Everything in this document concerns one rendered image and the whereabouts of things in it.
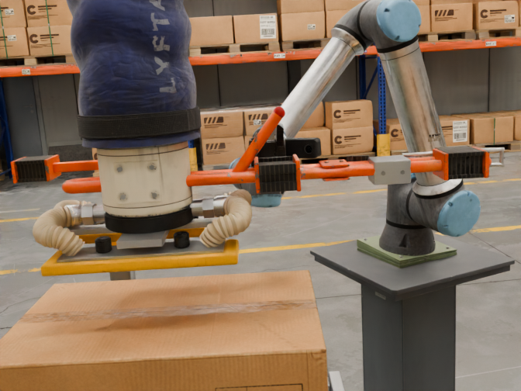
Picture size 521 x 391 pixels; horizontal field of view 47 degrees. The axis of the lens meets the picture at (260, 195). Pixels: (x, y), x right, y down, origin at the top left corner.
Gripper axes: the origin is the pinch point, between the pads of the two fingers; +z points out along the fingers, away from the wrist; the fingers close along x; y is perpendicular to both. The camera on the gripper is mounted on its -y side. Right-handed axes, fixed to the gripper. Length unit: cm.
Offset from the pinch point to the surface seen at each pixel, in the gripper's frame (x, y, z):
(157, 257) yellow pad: -11.2, 23.8, 27.5
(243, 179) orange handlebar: -0.6, 8.3, 16.6
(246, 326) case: -26.8, 9.5, 23.7
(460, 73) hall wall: -15, -330, -860
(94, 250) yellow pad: -10.6, 36.1, 22.2
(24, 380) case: -30, 48, 33
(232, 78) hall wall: 2, 40, -828
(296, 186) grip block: -2.2, -1.3, 18.4
